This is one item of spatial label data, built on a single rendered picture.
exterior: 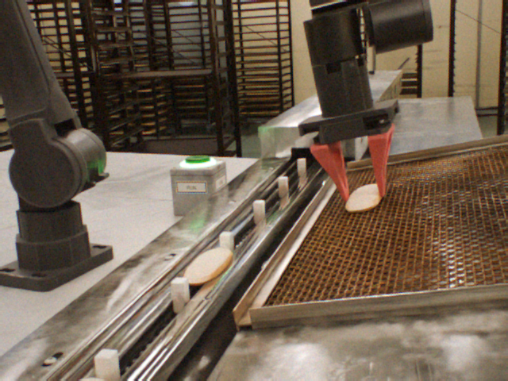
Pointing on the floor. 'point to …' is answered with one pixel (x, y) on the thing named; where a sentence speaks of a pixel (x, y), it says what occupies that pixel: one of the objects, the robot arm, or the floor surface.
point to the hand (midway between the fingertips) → (363, 190)
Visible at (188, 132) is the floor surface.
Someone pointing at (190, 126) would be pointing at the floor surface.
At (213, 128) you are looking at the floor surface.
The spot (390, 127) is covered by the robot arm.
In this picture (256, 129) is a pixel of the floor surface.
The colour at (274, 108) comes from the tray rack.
